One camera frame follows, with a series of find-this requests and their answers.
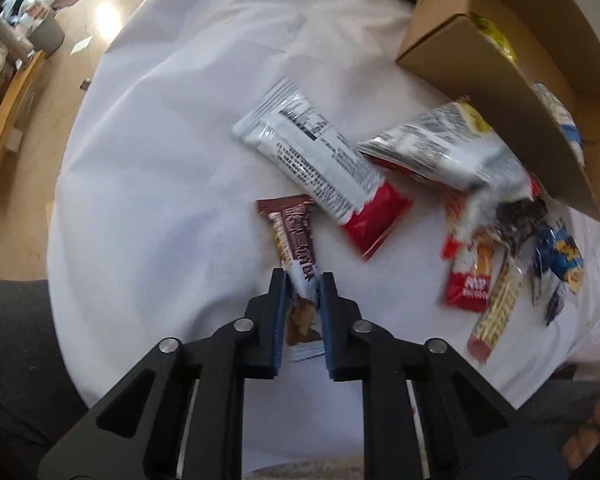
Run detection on white blue snack packet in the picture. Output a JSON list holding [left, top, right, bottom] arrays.
[[532, 82, 586, 166]]

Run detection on yellow striped snack packet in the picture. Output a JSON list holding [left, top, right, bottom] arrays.
[[467, 255, 523, 363]]

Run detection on grey trash bin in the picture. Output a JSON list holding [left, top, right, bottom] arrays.
[[27, 10, 66, 56]]

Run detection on wooden bench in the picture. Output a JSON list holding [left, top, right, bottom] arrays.
[[0, 50, 48, 221]]

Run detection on dark speckled snack packet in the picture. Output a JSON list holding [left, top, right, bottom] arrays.
[[495, 197, 548, 261]]

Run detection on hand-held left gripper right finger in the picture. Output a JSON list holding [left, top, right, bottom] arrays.
[[318, 272, 569, 480]]

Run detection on small red snack packet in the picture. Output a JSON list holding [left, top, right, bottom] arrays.
[[440, 192, 503, 313]]

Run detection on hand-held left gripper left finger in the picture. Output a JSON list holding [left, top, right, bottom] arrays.
[[37, 268, 289, 480]]

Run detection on cardboard box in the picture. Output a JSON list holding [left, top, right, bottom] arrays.
[[396, 0, 600, 226]]

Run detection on large silver white snack packet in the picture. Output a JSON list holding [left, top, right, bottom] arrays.
[[356, 99, 543, 211]]

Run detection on long white red snack packet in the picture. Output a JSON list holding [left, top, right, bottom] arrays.
[[231, 78, 413, 261]]

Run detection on brown chocolate bar packet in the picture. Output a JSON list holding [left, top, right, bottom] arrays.
[[257, 195, 326, 363]]

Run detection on white tablecloth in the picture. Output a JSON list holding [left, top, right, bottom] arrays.
[[46, 0, 600, 431]]

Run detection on person's dark trouser leg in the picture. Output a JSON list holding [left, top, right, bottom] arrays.
[[0, 279, 88, 480]]

